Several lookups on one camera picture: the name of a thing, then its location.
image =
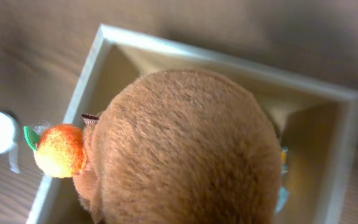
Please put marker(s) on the brown plush toy with orange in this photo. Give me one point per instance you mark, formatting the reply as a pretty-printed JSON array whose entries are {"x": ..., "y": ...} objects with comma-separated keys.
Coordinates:
[{"x": 181, "y": 146}]

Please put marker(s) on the yellow grey toy truck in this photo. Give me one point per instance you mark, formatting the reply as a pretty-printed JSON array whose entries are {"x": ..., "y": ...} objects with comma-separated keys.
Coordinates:
[{"x": 283, "y": 193}]

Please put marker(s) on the white cardboard box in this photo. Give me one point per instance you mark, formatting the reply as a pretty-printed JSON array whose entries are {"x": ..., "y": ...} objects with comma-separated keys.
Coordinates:
[{"x": 316, "y": 121}]

